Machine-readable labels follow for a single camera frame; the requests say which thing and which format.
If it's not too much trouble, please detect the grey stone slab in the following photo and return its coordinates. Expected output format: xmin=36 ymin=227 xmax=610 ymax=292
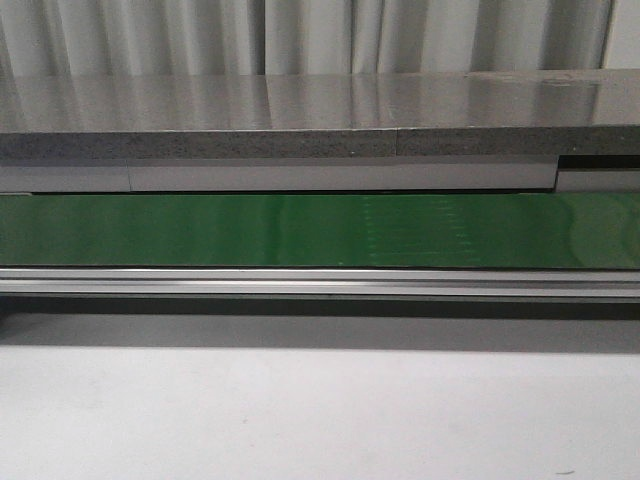
xmin=1 ymin=70 xmax=639 ymax=160

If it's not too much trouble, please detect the aluminium conveyor rear rail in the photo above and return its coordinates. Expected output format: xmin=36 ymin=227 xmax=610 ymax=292
xmin=1 ymin=155 xmax=639 ymax=193

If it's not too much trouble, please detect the white curtain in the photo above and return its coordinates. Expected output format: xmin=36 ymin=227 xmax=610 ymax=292
xmin=1 ymin=1 xmax=639 ymax=78

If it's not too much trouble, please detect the aluminium conveyor rail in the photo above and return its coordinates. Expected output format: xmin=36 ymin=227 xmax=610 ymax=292
xmin=1 ymin=155 xmax=639 ymax=193
xmin=1 ymin=268 xmax=639 ymax=301

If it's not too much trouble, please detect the green conveyor belt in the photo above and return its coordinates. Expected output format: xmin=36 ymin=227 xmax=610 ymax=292
xmin=1 ymin=193 xmax=639 ymax=270

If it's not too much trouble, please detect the aluminium conveyor front rail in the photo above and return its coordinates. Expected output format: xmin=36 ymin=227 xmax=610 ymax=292
xmin=1 ymin=268 xmax=639 ymax=301

